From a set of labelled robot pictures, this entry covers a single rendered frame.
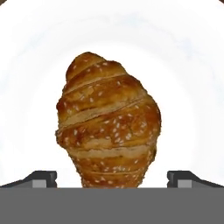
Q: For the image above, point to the white round plate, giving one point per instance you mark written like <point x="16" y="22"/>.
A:
<point x="186" y="87"/>

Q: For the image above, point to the golden brown sesame croissant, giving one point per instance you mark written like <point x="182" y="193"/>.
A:
<point x="108" y="122"/>

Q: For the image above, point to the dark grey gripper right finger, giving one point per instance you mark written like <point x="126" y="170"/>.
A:
<point x="180" y="177"/>

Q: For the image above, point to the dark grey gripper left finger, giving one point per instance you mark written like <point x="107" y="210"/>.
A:
<point x="43" y="177"/>

